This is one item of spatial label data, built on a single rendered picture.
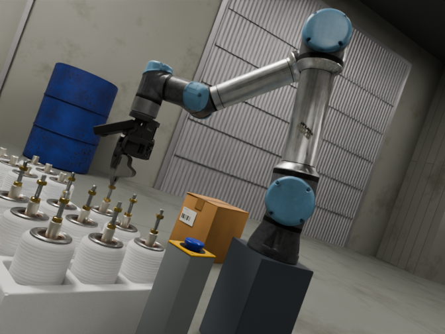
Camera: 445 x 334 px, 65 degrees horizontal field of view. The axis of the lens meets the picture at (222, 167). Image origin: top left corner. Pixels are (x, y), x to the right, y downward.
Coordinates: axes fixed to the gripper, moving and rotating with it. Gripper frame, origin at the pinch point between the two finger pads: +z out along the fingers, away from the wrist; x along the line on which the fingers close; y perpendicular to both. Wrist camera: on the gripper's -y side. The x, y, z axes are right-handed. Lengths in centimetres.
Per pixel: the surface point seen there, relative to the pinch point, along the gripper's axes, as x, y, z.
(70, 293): -35.4, 12.2, 17.0
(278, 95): 353, 45, -126
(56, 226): -34.0, 5.0, 7.1
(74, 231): -21.2, 3.4, 10.7
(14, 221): -30.5, -5.0, 10.2
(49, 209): -13.9, -7.3, 10.1
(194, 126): 310, -36, -49
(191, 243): -30.7, 29.4, 1.9
